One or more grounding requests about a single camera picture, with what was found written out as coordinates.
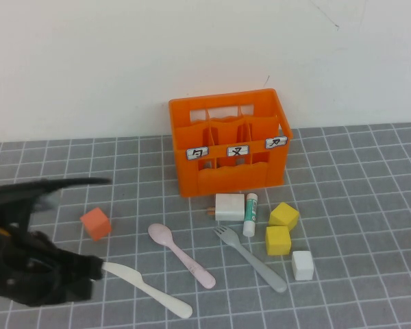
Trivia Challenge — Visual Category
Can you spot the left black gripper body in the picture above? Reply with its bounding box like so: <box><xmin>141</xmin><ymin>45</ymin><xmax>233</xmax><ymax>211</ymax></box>
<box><xmin>0</xmin><ymin>219</ymin><xmax>79</xmax><ymax>308</ymax></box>

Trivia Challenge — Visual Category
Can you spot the yellow foam cube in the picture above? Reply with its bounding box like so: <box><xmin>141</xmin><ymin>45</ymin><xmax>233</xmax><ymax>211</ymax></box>
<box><xmin>269</xmin><ymin>202</ymin><xmax>300</xmax><ymax>230</ymax></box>
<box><xmin>264</xmin><ymin>225</ymin><xmax>292</xmax><ymax>256</ymax></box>

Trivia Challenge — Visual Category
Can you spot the orange foam cube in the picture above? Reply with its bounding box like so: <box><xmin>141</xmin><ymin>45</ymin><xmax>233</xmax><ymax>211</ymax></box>
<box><xmin>79</xmin><ymin>206</ymin><xmax>113</xmax><ymax>242</ymax></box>

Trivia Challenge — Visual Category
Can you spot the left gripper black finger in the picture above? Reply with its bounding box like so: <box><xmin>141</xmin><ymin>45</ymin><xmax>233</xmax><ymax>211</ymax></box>
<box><xmin>60</xmin><ymin>279</ymin><xmax>94</xmax><ymax>303</ymax></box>
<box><xmin>73</xmin><ymin>255</ymin><xmax>106</xmax><ymax>280</ymax></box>

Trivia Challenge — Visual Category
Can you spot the white charger plug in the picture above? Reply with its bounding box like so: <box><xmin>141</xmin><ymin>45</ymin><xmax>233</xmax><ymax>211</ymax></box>
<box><xmin>206</xmin><ymin>193</ymin><xmax>245</xmax><ymax>222</ymax></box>

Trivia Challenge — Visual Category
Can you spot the white plastic knife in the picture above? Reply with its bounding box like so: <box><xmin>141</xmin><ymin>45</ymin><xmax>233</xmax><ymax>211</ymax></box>
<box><xmin>101</xmin><ymin>261</ymin><xmax>194</xmax><ymax>319</ymax></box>

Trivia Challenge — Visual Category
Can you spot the pink plastic spoon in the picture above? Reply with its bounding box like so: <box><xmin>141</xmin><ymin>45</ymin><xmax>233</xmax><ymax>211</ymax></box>
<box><xmin>147</xmin><ymin>223</ymin><xmax>216</xmax><ymax>290</ymax></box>

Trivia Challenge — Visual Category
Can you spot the white green lip balm tube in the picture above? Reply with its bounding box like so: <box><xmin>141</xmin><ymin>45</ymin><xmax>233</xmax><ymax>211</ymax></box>
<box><xmin>242</xmin><ymin>193</ymin><xmax>259</xmax><ymax>238</ymax></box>

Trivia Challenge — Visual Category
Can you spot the orange plastic cutlery holder crate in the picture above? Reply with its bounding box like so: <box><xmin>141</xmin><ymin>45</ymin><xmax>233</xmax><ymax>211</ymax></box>
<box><xmin>167</xmin><ymin>88</ymin><xmax>293</xmax><ymax>199</ymax></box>

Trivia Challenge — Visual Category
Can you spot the grey plastic fork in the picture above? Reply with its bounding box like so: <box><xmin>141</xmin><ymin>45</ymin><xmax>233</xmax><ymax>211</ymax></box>
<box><xmin>212</xmin><ymin>225</ymin><xmax>288</xmax><ymax>293</ymax></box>

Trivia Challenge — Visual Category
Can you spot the white foam cube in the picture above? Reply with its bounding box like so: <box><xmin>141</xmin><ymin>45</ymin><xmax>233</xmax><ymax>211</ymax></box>
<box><xmin>291</xmin><ymin>250</ymin><xmax>314</xmax><ymax>282</ymax></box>

